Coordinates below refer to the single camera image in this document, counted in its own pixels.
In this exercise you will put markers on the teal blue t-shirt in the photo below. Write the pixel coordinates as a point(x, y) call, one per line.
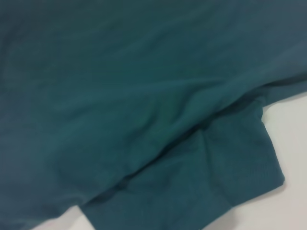
point(120, 95)

